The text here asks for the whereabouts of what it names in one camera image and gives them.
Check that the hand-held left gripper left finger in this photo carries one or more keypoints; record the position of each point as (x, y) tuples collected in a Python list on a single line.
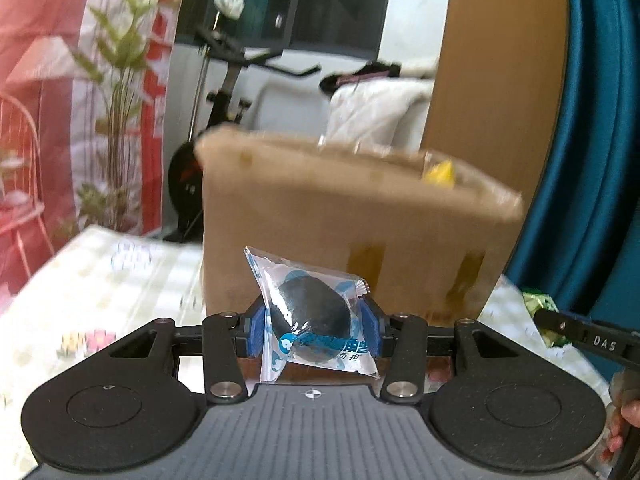
[(256, 332)]

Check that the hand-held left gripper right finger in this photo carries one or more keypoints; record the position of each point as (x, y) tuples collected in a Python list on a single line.
[(372, 330)]

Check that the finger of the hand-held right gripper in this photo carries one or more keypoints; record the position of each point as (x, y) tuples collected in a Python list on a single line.
[(590, 337)]

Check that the clear packet with black snack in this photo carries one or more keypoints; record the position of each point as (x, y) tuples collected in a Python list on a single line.
[(310, 310)]

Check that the green snack packet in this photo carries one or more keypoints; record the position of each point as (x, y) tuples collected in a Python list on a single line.
[(537, 302)]

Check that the brown cardboard box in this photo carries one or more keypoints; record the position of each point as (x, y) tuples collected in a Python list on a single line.
[(325, 210)]

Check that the yellow snack packet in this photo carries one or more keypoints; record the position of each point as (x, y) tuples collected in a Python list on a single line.
[(440, 172)]

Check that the person's right hand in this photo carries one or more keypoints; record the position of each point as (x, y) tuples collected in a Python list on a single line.
[(625, 405)]

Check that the green checked tablecloth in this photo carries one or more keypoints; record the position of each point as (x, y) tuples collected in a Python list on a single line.
[(100, 280)]

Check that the teal curtain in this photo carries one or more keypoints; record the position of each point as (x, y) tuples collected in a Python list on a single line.
[(600, 160)]

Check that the black exercise bike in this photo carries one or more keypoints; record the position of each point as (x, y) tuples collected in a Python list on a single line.
[(225, 95)]

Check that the wooden board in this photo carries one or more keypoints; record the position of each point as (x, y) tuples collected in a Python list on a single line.
[(490, 85)]

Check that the red printed backdrop cloth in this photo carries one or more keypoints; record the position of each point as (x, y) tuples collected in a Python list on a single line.
[(50, 85)]

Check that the dark window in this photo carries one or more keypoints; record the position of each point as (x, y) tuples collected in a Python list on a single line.
[(325, 5)]

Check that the white cloth cap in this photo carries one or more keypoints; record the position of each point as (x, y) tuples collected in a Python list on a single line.
[(229, 1)]

